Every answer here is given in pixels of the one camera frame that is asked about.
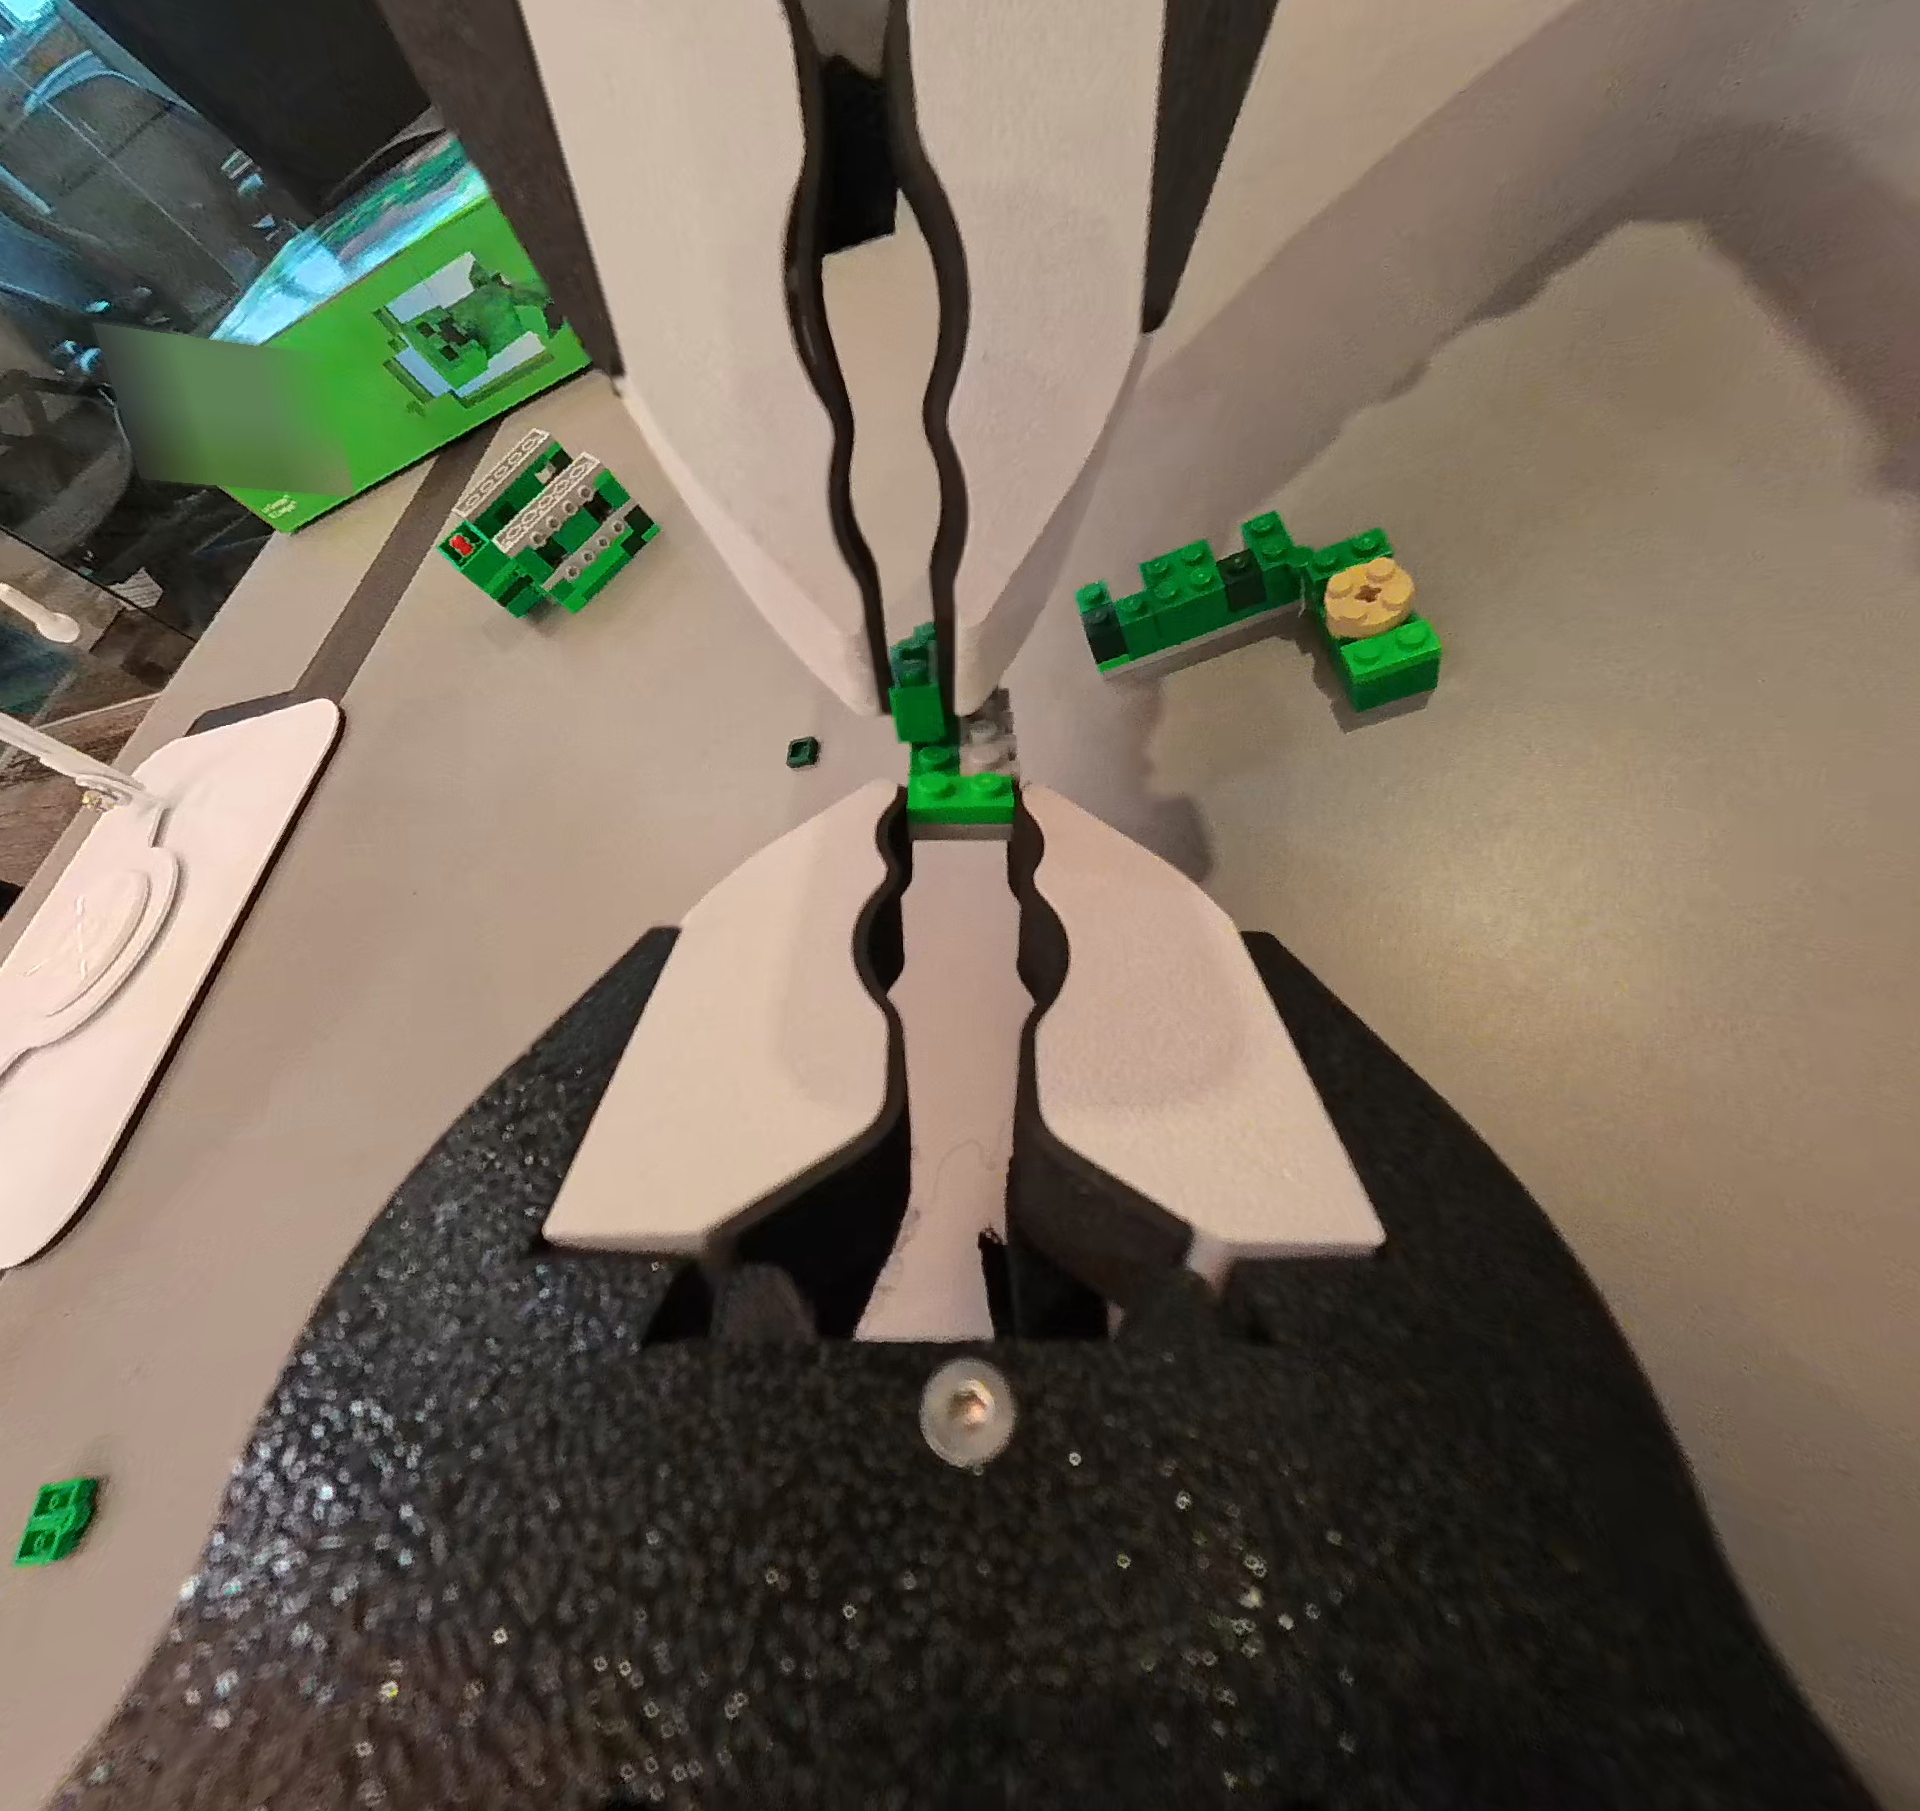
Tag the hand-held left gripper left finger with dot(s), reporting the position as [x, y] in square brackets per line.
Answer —
[719, 1078]

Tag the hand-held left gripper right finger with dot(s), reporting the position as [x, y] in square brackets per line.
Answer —
[1183, 1078]

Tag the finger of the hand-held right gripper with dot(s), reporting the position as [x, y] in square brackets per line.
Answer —
[675, 272]
[1039, 272]

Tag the small green grey brick assembly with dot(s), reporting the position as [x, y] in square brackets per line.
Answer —
[961, 788]

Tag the green toy box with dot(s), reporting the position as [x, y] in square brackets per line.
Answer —
[447, 327]

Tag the blocky green grey brick assembly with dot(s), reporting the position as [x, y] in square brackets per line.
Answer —
[554, 538]

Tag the L-shaped green brick assembly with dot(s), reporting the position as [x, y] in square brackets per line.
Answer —
[1197, 609]

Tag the dark panel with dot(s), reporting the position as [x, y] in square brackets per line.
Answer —
[229, 26]

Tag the white board with dark edge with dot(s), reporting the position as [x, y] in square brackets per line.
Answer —
[191, 912]

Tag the black office chair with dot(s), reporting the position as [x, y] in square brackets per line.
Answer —
[46, 449]

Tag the clear plastic tube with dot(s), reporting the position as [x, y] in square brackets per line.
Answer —
[67, 760]

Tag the white plastic piece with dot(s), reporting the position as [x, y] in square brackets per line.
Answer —
[36, 609]

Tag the bright green flat brick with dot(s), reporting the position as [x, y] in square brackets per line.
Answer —
[58, 1520]

